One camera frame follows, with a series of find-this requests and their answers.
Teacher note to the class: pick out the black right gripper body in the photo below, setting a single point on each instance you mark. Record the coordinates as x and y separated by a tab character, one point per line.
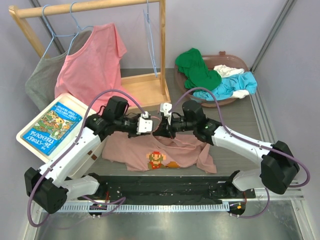
179	124

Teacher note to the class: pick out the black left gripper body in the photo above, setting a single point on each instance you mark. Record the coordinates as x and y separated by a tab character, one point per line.
129	126

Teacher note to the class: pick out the dusty pink mario t shirt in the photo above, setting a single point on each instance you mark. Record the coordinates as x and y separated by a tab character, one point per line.
148	152

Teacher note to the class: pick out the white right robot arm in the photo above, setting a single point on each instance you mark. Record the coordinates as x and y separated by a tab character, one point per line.
276	169

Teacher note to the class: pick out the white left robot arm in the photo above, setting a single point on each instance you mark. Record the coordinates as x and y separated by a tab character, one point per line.
48	185

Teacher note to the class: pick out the bright pink t shirt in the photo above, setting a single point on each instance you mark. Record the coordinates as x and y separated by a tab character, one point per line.
95	67

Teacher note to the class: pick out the green t shirt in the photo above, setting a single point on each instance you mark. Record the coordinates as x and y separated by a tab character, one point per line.
192	65

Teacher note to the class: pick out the light blue t shirt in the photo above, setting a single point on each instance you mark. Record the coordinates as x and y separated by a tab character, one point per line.
245	81

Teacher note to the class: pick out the grey t shirt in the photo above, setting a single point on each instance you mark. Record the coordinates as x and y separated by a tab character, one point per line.
40	87

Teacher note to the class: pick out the blue hanger with grey shirt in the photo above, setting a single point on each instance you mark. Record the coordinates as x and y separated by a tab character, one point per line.
55	38

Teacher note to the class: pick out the wooden clothes rack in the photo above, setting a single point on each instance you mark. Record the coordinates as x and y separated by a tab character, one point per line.
149	89

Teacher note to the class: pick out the white plastic storage box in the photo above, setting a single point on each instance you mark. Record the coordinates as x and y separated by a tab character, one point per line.
72	103

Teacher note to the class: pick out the blue treehouse book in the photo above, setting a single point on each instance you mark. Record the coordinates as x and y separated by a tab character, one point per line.
52	128

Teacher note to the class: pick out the brown oval laundry basket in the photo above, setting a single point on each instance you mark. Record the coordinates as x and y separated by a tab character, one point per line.
211	61

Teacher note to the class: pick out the white cloth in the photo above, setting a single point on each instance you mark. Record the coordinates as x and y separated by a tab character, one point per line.
226	72

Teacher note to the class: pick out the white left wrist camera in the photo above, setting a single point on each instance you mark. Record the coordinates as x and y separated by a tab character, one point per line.
144	123

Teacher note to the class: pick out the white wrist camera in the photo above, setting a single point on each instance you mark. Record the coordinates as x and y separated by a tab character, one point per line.
165	108
144	123

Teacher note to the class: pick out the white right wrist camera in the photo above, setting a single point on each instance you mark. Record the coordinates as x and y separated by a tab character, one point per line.
165	108

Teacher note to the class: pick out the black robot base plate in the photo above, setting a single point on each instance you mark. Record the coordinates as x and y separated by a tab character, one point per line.
168	190

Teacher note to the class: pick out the blue empty wire hanger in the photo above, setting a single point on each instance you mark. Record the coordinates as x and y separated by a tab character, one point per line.
149	38

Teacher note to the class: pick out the white slotted cable duct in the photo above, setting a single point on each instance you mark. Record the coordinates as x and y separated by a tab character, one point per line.
89	207

